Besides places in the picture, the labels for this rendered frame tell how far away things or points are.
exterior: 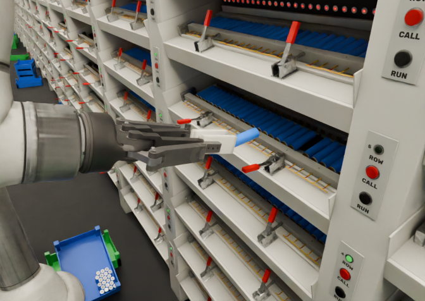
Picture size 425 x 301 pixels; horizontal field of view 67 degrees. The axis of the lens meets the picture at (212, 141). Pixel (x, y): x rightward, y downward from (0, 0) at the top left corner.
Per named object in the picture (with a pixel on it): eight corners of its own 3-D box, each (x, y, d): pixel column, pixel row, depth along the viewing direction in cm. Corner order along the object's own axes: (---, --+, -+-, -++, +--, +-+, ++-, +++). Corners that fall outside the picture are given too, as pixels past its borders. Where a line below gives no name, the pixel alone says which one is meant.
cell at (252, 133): (251, 131, 56) (221, 144, 53) (254, 125, 55) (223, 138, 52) (257, 139, 55) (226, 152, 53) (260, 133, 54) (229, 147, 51)
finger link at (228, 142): (198, 134, 47) (201, 136, 47) (234, 135, 51) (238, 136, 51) (194, 152, 48) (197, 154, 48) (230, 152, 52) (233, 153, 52)
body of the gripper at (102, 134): (88, 125, 34) (166, 127, 39) (71, 102, 40) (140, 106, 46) (81, 187, 36) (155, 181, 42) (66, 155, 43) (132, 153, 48)
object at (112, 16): (153, 52, 98) (138, 5, 90) (99, 29, 143) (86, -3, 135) (208, 28, 105) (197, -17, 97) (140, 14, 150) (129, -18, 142)
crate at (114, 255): (55, 294, 141) (50, 282, 137) (48, 264, 156) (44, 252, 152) (121, 265, 155) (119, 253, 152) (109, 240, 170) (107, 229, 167)
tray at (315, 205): (330, 238, 54) (329, 198, 48) (171, 119, 99) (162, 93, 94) (402, 177, 61) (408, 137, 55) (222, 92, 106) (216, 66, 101)
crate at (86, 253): (120, 290, 143) (121, 285, 137) (73, 313, 133) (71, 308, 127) (99, 231, 157) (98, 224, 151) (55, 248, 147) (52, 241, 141)
